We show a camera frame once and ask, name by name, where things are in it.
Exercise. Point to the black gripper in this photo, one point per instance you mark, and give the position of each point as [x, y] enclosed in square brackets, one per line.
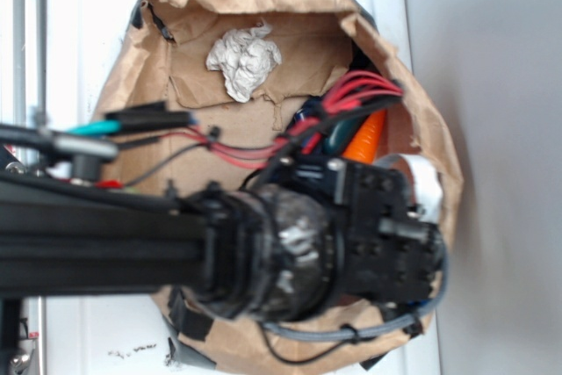
[385, 219]

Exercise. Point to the orange toy carrot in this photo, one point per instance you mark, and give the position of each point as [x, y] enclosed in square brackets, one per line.
[363, 146]

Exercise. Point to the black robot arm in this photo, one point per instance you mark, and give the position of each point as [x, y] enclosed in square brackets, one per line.
[310, 229]

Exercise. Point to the dark green toy cucumber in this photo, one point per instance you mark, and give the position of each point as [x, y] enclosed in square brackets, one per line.
[341, 136]

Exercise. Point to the crumpled white paper ball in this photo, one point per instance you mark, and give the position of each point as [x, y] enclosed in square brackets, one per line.
[245, 58]

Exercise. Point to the brown paper bag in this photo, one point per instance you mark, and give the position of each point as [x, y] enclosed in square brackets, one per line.
[333, 56]

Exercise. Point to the aluminium frame rail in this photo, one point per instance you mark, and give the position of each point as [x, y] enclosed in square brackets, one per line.
[23, 60]

